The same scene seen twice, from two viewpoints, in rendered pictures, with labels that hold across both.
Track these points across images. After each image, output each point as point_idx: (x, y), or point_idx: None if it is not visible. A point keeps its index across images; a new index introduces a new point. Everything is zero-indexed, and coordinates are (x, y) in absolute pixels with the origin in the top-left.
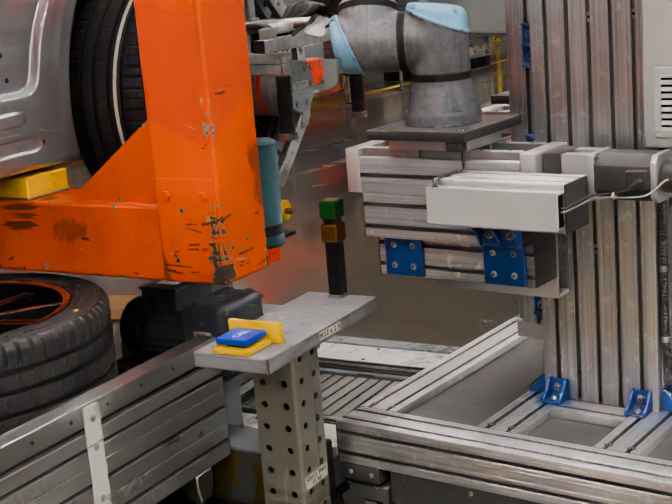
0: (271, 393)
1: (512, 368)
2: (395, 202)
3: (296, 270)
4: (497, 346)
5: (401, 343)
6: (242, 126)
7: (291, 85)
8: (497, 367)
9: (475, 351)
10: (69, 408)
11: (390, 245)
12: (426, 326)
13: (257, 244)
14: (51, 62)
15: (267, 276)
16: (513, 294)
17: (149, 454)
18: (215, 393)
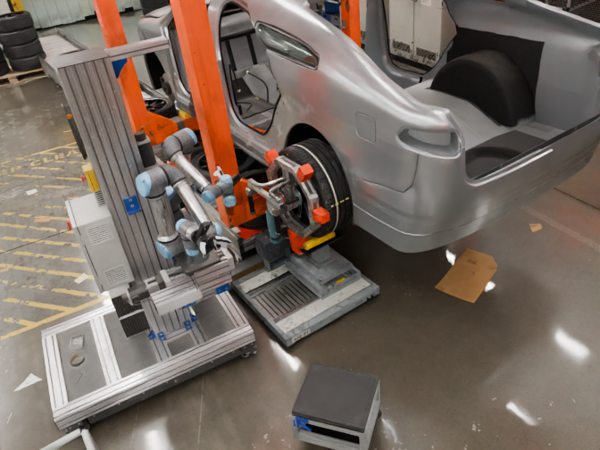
0: None
1: (212, 309)
2: None
3: (508, 343)
4: (226, 309)
5: (312, 322)
6: None
7: (248, 199)
8: (216, 306)
9: (227, 303)
10: (212, 210)
11: None
12: (362, 356)
13: (226, 220)
14: (279, 151)
15: (502, 329)
16: (389, 407)
17: (224, 236)
18: (237, 244)
